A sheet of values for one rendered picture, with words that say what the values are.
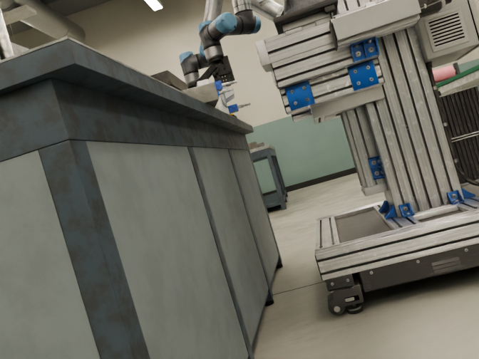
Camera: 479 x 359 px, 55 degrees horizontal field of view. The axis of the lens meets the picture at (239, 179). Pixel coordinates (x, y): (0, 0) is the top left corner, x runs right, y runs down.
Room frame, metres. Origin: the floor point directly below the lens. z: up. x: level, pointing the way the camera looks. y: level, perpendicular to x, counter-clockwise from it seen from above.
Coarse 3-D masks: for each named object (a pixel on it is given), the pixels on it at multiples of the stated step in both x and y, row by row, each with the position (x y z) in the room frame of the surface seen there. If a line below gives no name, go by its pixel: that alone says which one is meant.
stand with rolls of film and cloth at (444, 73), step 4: (456, 64) 7.07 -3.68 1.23; (440, 68) 7.02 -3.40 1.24; (444, 68) 7.00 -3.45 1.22; (448, 68) 6.99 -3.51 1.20; (452, 68) 6.99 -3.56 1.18; (456, 68) 7.07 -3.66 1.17; (436, 72) 6.97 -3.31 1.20; (440, 72) 6.97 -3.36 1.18; (444, 72) 6.97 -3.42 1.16; (448, 72) 6.98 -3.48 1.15; (452, 72) 6.98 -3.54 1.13; (456, 72) 7.08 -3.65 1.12; (436, 76) 6.96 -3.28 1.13; (440, 76) 6.97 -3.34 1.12; (444, 76) 6.98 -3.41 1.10; (448, 76) 7.00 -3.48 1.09; (452, 76) 7.02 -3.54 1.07; (436, 80) 6.99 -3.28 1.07; (440, 80) 7.02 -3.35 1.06
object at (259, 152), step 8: (248, 144) 5.75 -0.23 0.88; (256, 144) 5.82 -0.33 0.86; (256, 152) 5.50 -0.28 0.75; (264, 152) 5.49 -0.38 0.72; (272, 152) 6.15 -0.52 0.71; (256, 160) 6.31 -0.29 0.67; (272, 160) 6.40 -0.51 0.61; (272, 168) 5.49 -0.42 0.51; (272, 176) 5.49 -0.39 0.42; (280, 176) 7.30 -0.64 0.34; (280, 184) 6.39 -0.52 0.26; (280, 192) 5.49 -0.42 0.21; (264, 200) 6.36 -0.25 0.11; (272, 200) 5.96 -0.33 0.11; (280, 200) 5.49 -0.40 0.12
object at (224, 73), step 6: (210, 60) 1.90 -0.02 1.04; (216, 60) 1.90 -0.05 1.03; (222, 60) 1.91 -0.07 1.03; (228, 60) 1.91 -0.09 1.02; (216, 66) 1.91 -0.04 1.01; (222, 66) 1.91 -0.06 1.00; (228, 66) 1.91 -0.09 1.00; (216, 72) 1.91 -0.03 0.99; (222, 72) 1.89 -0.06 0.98; (228, 72) 1.89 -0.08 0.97; (222, 78) 1.90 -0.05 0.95; (228, 78) 1.90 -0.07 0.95; (234, 78) 1.89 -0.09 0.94
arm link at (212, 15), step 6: (210, 0) 2.11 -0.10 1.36; (216, 0) 2.11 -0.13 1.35; (222, 0) 2.15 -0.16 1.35; (210, 6) 2.11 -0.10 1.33; (216, 6) 2.11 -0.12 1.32; (210, 12) 2.11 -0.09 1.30; (216, 12) 2.11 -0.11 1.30; (204, 18) 2.13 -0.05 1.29; (210, 18) 2.11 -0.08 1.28; (216, 18) 2.12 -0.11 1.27; (204, 54) 2.09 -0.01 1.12; (204, 60) 2.17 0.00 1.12
